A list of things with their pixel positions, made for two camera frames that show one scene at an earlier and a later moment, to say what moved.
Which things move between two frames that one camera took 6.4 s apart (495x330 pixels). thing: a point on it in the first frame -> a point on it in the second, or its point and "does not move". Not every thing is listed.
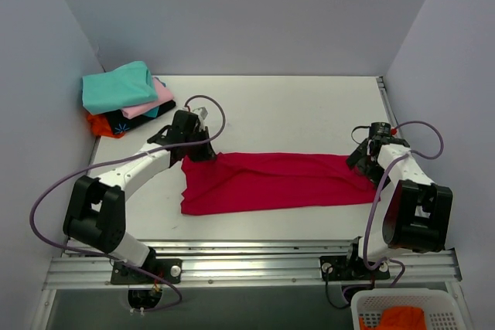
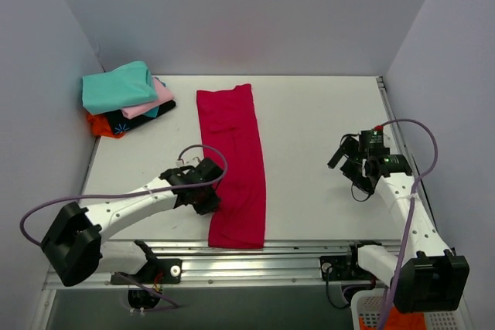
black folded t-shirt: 120,124 does not move
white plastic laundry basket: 441,308 does not move
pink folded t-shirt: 164,96 does not move
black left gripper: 202,148 -> 206,202
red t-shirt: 247,182 -> 228,124
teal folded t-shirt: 128,85 does not move
